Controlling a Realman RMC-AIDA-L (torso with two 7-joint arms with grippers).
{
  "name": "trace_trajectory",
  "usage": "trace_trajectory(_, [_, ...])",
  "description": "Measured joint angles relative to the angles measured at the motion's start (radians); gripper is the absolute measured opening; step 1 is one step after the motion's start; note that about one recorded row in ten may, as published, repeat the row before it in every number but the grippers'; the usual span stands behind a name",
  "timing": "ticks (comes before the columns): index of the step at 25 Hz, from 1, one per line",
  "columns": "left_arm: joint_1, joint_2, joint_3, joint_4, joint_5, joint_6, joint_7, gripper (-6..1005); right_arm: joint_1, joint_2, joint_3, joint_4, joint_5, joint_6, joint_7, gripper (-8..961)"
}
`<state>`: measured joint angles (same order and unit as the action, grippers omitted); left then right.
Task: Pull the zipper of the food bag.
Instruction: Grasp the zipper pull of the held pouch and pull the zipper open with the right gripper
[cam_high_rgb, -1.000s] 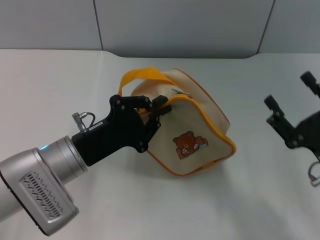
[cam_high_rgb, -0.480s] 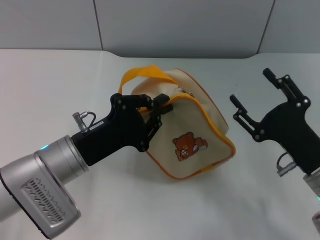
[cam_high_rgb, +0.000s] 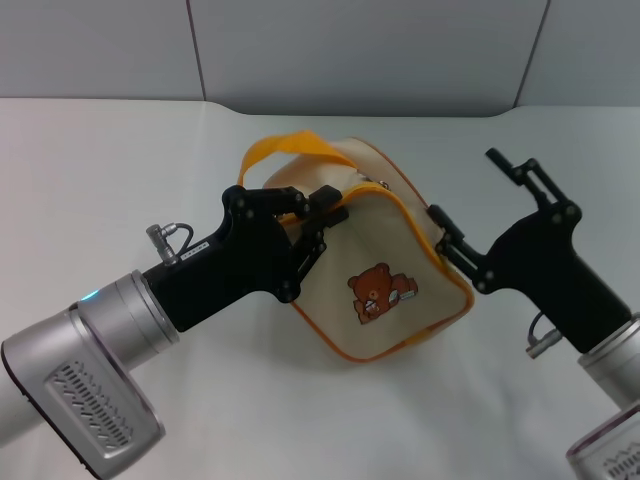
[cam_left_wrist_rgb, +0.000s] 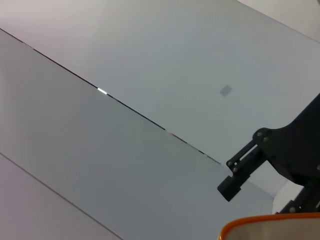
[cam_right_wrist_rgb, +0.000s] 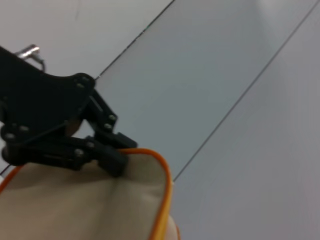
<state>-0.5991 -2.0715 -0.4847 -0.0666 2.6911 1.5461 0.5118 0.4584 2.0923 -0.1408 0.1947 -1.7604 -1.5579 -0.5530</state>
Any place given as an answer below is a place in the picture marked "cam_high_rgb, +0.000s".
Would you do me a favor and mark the right wrist cable connector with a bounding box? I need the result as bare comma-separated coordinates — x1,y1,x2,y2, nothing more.
524,309,564,359

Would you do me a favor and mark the beige bear print food bag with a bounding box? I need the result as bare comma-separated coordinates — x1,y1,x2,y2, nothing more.
238,129,476,362

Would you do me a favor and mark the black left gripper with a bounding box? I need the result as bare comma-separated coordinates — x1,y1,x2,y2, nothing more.
142,184,350,334

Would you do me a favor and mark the left wrist cable connector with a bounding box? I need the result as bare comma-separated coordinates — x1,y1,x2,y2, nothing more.
144,222,195,266

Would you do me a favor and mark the wrist cable connector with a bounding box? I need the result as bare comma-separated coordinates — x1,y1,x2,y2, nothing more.
144,222,195,266
524,309,564,359

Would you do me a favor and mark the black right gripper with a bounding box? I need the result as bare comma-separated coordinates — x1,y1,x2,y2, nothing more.
427,147,632,354

